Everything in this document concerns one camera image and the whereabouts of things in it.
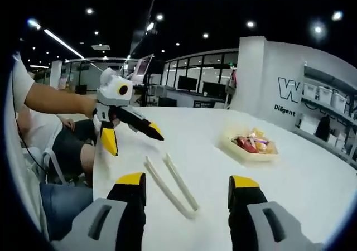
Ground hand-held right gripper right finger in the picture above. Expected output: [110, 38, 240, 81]
[227, 175, 323, 251]

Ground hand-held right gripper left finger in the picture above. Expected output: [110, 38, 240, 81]
[51, 172, 148, 251]

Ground white plastic food tongs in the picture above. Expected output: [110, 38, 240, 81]
[143, 152, 200, 220]

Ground cream rectangular food container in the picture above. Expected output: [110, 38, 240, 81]
[219, 127, 280, 163]

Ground pile of food snack packets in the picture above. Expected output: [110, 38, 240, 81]
[230, 127, 278, 155]

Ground person's left hand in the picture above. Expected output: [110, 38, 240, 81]
[82, 99, 98, 120]

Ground large tilted display screen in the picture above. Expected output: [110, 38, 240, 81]
[130, 55, 153, 82]

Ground person's blue jeans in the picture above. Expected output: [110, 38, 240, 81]
[38, 181, 95, 242]

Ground white counter with dark sign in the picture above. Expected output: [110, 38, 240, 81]
[152, 85, 232, 109]

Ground grey office chair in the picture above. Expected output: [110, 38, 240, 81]
[41, 147, 69, 186]

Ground black monitor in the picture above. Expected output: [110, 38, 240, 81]
[177, 75, 198, 91]
[202, 81, 228, 96]

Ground long ceiling light strip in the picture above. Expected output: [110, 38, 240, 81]
[43, 28, 86, 59]

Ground group of round ceiling lights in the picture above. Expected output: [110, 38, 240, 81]
[27, 7, 344, 56]

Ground stand with hanging bags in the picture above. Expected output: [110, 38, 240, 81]
[225, 68, 238, 110]

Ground white cardboard box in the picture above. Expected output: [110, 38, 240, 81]
[300, 117, 317, 136]

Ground black bag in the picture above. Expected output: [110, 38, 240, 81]
[315, 115, 332, 142]

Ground row of white storage bins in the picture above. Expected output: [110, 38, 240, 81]
[303, 82, 349, 114]

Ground grey metal storage shelf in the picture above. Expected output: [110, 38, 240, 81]
[295, 62, 357, 170]

